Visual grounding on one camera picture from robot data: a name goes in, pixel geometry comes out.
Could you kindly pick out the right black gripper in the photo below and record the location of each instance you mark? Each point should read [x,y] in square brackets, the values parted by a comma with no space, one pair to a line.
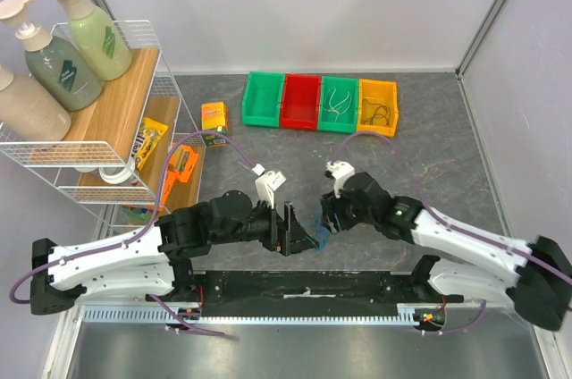
[333,214]

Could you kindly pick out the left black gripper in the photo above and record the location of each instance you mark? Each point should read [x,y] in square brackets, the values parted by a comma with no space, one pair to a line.
[288,235]

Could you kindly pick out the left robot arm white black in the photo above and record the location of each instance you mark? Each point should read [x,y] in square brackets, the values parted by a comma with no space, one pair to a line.
[157,261]

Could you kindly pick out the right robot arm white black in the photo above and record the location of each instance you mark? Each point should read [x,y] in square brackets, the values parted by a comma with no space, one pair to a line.
[533,277]

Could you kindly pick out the yellow bin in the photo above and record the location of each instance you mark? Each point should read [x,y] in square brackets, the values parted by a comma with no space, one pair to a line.
[378,109]

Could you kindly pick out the red bin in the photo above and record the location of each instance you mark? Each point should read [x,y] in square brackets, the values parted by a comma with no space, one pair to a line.
[300,101]

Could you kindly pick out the green bin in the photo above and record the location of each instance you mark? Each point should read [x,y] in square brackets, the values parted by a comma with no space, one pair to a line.
[338,111]
[261,103]

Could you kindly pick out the orange toy package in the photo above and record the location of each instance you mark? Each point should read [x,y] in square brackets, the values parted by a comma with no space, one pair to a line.
[180,168]

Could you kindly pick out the left green bin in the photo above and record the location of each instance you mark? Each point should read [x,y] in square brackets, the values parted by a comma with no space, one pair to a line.
[261,103]

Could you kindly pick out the yellow green small box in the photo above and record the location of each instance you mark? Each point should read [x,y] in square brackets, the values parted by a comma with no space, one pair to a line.
[214,118]

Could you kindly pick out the colourful box on lower shelf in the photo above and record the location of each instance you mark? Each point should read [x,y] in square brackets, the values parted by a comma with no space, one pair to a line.
[136,216]

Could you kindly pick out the white tape roll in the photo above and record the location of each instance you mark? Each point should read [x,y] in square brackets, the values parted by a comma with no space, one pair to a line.
[123,175]

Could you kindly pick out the yellow candy bag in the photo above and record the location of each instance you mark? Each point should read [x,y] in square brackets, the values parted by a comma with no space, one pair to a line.
[149,134]

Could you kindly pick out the dark green pump bottle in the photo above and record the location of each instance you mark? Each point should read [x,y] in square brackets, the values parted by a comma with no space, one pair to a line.
[59,67]

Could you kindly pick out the light green pump bottle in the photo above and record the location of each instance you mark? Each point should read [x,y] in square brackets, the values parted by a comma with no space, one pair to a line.
[97,38]

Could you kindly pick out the beige pump bottle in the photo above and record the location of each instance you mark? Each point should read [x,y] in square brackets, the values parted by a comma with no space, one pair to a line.
[27,108]

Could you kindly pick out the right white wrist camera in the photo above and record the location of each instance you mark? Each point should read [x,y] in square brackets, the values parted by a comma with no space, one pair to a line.
[339,172]

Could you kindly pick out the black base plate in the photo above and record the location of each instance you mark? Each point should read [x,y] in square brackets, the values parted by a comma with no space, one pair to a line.
[304,292]

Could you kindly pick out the slotted cable duct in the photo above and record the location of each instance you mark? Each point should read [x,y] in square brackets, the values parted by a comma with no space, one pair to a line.
[157,315]

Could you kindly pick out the white wire shelf rack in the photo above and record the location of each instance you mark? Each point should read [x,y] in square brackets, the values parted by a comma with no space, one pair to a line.
[104,134]

